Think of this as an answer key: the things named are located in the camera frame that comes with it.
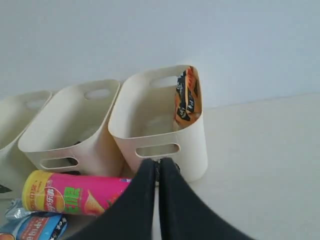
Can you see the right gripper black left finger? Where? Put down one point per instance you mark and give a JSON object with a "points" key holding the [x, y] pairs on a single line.
{"points": [[131, 216]]}

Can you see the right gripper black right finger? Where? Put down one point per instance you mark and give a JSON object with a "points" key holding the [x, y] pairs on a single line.
{"points": [[183, 215]]}

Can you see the pink Lays chips can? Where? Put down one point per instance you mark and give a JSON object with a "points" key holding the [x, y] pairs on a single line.
{"points": [[71, 194]]}

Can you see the orange black noodle bag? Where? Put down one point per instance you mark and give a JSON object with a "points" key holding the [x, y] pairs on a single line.
{"points": [[188, 99]]}

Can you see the purple small box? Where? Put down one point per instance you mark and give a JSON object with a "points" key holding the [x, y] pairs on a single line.
{"points": [[73, 162]]}

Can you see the blue noodle bag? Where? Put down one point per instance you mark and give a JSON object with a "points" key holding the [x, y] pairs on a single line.
{"points": [[41, 228]]}

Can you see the right cream bin circle mark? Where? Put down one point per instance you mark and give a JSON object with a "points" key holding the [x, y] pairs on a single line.
{"points": [[141, 124]]}

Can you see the middle cream bin square mark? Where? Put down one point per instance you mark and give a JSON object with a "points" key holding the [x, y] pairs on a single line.
{"points": [[74, 124]]}

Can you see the left cream bin triangle mark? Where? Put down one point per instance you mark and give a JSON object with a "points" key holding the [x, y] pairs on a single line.
{"points": [[16, 114]]}

